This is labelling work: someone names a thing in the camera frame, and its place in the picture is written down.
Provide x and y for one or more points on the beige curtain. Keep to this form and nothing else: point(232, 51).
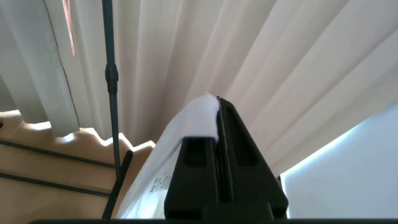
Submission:
point(248, 46)

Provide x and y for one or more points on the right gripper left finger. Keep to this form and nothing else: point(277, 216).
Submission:
point(189, 186)

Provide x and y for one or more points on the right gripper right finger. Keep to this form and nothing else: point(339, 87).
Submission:
point(252, 183)

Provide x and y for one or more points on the black clothes rack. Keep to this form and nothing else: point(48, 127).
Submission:
point(112, 81)

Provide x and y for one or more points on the white garment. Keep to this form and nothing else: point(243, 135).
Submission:
point(189, 121)

